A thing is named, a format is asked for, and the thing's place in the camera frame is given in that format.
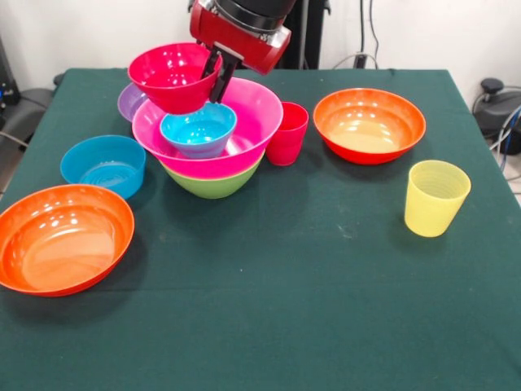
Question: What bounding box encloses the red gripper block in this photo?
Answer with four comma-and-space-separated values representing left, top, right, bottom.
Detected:
189, 0, 293, 105

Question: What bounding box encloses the small crimson bowl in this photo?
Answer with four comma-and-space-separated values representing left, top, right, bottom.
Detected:
127, 43, 224, 115

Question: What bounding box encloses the small cyan bowl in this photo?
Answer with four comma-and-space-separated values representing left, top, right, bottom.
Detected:
159, 102, 238, 160

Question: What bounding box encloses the large magenta bowl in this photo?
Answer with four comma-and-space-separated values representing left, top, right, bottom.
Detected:
131, 77, 284, 180

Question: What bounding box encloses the orange bowl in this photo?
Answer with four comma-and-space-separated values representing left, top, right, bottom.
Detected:
0, 183, 135, 297
313, 87, 427, 165

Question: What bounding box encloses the yellow cup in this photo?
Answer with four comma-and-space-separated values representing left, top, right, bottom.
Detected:
404, 160, 472, 238

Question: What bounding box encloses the purple bowl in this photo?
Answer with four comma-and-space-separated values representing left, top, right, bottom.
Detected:
116, 83, 150, 123

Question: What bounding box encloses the red cup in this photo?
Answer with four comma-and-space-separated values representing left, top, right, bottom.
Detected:
265, 101, 309, 167

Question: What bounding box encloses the green bowl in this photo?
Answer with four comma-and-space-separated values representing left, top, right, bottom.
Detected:
158, 154, 265, 200

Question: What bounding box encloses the straight-sided blue bowl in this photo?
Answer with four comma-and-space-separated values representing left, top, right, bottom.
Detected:
59, 134, 147, 200

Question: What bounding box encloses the black computer box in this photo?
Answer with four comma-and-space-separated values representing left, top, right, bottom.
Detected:
0, 34, 20, 111

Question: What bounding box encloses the dark green table cloth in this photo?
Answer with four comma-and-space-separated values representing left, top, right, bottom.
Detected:
0, 67, 521, 391

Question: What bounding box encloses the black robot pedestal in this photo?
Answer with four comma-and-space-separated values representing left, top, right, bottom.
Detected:
187, 0, 331, 70

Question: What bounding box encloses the white cable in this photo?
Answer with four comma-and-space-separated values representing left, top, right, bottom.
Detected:
331, 0, 382, 71

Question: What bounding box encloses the black pedestal foot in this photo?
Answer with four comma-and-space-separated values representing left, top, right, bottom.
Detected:
11, 86, 56, 142
471, 77, 521, 138

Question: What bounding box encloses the tangle of cables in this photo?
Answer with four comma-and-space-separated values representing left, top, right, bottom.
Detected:
488, 103, 521, 164

